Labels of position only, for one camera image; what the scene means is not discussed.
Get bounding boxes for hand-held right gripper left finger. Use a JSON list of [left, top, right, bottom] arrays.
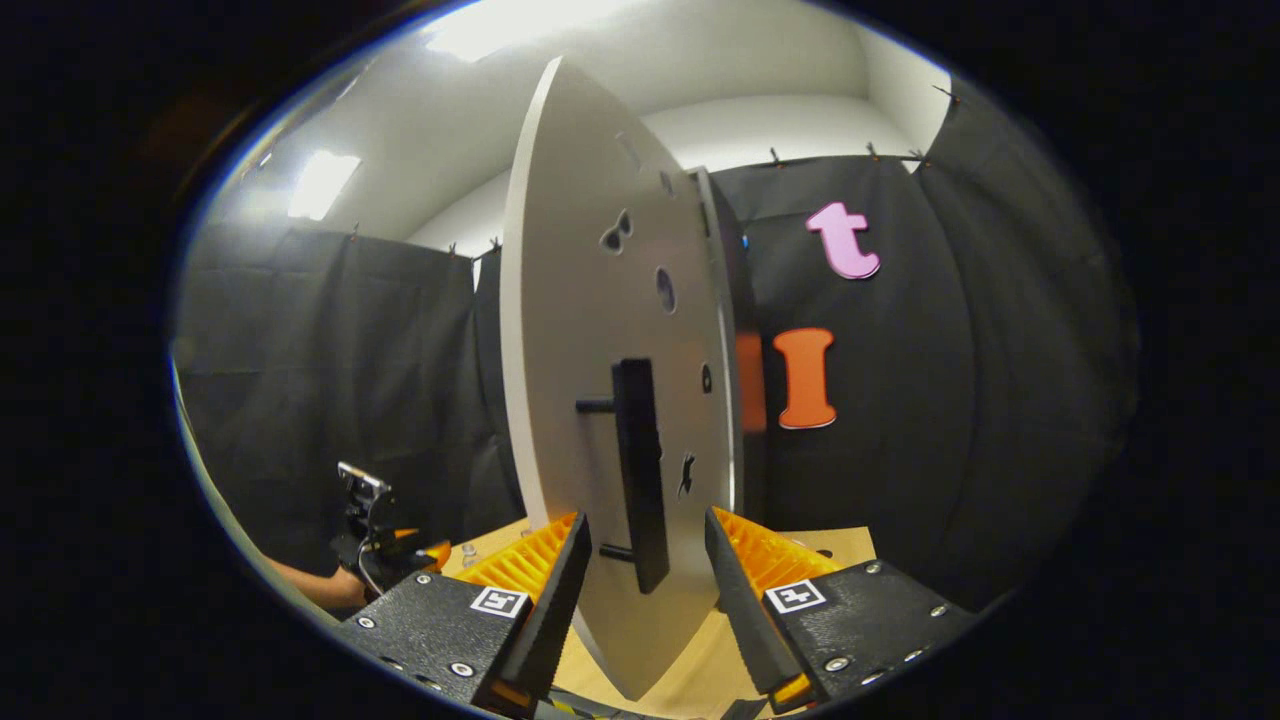
[[335, 511, 594, 716]]

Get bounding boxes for long ceiling light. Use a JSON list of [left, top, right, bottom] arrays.
[[288, 150, 363, 224]]

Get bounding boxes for beige cabinet door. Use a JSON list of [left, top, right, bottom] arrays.
[[500, 57, 747, 702]]

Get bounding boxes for black door handle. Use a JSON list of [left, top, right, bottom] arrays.
[[576, 358, 672, 596]]

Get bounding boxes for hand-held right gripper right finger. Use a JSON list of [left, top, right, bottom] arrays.
[[703, 506, 978, 714]]

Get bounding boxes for grey cabinet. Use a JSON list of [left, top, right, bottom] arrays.
[[690, 167, 772, 522]]

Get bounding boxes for black backdrop cloth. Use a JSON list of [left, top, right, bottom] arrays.
[[170, 80, 1141, 612]]

